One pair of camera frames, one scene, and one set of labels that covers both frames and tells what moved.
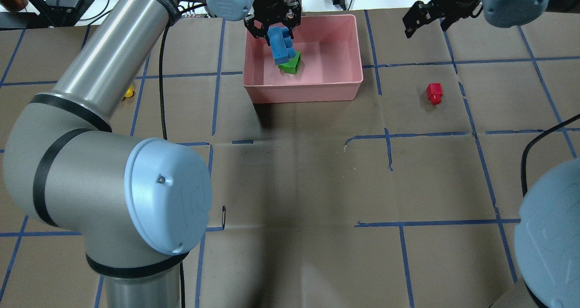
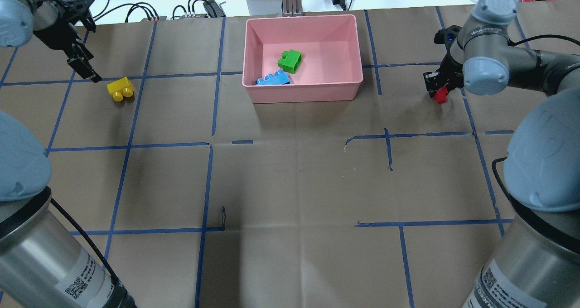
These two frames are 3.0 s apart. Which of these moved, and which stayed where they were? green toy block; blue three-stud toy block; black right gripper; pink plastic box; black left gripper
Moved: black right gripper; black left gripper; blue three-stud toy block
Stayed: green toy block; pink plastic box
